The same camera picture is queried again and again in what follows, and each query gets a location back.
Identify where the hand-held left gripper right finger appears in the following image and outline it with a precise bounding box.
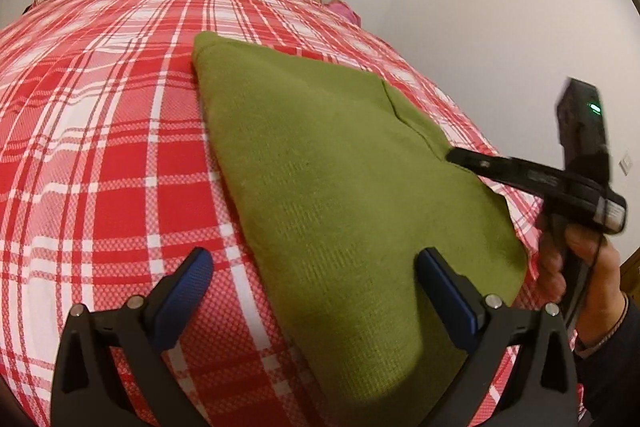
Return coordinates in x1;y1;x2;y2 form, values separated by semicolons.
415;247;586;427

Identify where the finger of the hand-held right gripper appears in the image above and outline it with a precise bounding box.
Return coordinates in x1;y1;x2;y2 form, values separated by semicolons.
445;147;571;198

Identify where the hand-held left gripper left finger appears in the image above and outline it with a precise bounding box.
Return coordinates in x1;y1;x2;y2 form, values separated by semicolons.
50;247;216;427

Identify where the green knitted sweater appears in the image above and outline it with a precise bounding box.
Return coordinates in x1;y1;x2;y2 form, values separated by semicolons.
192;32;530;427

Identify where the person's right forearm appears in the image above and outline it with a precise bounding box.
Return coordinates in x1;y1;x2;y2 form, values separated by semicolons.
574;292;640;427

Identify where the person's right hand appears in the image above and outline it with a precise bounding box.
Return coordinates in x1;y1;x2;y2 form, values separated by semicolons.
536;212;627;345

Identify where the red plaid bed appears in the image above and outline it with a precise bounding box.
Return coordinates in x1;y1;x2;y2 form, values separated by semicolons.
0;0;586;427

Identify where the pink bed cloth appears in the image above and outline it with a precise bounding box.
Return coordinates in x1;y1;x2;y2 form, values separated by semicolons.
326;1;362;25

